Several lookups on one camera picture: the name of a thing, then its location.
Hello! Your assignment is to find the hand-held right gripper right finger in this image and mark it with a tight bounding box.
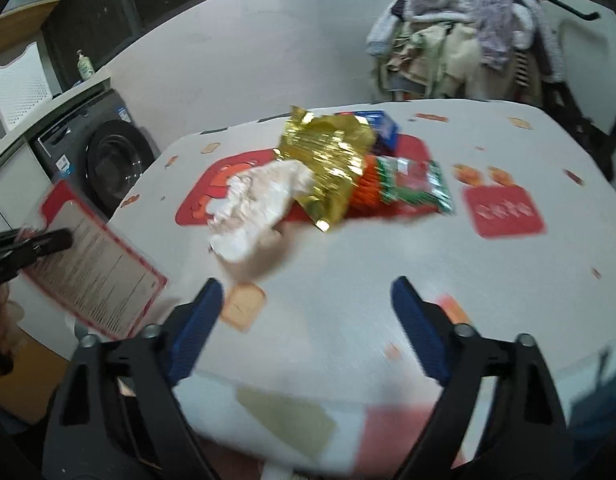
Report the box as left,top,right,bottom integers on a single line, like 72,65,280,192
390,275,573,480

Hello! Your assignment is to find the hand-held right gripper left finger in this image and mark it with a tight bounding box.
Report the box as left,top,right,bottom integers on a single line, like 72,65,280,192
43,277,225,480

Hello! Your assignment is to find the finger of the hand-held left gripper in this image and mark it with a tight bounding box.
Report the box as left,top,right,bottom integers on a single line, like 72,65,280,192
0,228,74,273

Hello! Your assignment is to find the clear red-edged plastic package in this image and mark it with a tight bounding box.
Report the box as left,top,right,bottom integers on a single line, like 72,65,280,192
20,180,169,341

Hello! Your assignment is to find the white tissue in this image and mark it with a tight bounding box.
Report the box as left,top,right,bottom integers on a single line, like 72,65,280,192
208,160,316,263

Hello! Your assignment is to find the white counter cabinet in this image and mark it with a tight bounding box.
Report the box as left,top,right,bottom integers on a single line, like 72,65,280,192
0,76,113,241

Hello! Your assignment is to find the grey washing machine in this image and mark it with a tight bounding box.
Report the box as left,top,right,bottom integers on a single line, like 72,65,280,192
30,87,163,221

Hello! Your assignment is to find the green candy wrapper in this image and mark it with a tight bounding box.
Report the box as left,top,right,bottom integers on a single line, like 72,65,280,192
378,156,455,216

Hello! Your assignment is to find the white laundry basket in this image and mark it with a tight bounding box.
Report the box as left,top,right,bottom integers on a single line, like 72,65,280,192
0,40,54,136

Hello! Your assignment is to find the hand soap pump bottle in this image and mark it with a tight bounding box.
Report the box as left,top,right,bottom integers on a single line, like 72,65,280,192
75,50,95,81

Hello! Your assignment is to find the gold foil bag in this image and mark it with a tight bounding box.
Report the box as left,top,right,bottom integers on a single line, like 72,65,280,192
278,106,376,233

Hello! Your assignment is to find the blue cloth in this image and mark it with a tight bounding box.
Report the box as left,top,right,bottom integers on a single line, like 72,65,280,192
570,360,616,480

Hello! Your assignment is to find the blue cardboard box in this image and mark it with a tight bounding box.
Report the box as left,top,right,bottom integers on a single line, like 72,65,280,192
338,110,401,156

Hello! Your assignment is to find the black exercise bike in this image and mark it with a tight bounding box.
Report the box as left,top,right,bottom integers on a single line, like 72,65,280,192
508,0,616,181

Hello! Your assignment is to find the pile of clothes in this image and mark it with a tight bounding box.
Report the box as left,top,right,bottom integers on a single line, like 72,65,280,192
365,0,558,103

